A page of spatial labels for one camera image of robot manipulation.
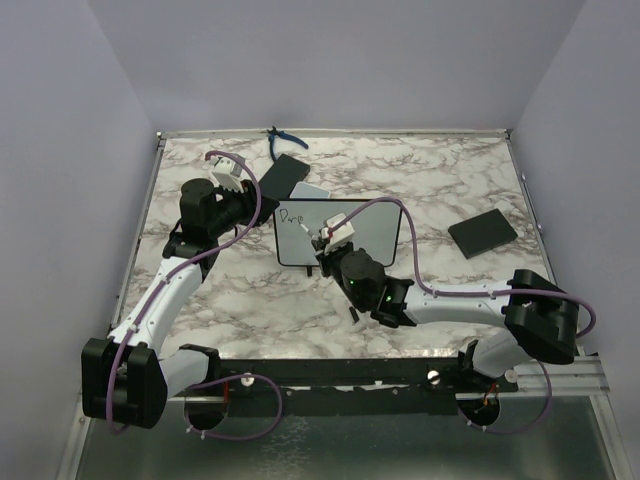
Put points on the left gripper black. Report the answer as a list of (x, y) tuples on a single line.
[(248, 199)]

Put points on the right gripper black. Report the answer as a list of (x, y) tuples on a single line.
[(325, 258)]

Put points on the black whiteboard marker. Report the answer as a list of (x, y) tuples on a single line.
[(308, 232)]

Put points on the black marker cap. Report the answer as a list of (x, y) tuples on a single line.
[(354, 315)]

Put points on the small whiteboard black frame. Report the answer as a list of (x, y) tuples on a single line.
[(376, 228)]

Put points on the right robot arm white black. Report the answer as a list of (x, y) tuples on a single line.
[(534, 319)]

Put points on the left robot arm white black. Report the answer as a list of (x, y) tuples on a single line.
[(124, 381)]

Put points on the black rectangular box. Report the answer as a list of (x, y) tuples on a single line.
[(283, 175)]

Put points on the small white square device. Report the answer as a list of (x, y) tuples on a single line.
[(303, 190)]

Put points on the black eraser block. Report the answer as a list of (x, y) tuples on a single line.
[(482, 233)]

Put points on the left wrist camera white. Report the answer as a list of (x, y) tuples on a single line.
[(226, 171)]

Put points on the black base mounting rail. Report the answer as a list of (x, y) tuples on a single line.
[(350, 387)]

